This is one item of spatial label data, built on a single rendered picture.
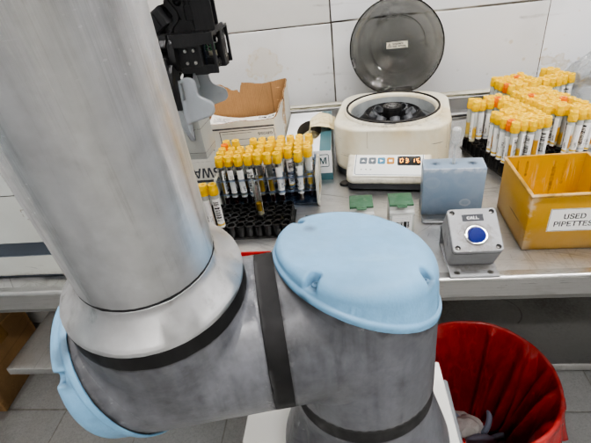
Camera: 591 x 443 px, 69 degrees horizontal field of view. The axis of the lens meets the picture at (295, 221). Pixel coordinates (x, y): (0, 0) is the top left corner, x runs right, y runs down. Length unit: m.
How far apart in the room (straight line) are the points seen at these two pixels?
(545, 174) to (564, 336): 0.75
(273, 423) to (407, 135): 0.60
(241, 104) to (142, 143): 1.01
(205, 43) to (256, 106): 0.59
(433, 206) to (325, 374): 0.54
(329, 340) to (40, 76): 0.21
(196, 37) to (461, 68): 0.80
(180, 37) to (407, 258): 0.45
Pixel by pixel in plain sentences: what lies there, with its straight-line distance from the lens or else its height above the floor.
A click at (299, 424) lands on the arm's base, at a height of 0.98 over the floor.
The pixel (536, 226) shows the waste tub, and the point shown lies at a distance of 0.74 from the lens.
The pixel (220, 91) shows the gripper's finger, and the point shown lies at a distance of 0.71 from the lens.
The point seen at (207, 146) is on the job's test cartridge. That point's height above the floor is 1.06.
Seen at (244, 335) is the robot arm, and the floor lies 1.12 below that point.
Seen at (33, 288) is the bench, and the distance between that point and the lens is 0.87.
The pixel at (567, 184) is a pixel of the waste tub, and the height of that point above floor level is 0.92.
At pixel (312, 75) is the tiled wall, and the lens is 1.22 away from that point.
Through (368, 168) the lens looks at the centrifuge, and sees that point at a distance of 0.89.
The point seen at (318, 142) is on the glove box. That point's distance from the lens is 0.96.
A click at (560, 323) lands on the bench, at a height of 0.27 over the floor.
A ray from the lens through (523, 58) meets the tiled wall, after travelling 1.31.
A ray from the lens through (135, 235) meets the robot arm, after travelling 0.22.
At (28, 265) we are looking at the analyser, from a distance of 0.88.
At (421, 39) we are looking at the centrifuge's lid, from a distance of 1.16.
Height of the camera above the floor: 1.32
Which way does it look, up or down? 33 degrees down
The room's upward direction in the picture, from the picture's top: 8 degrees counter-clockwise
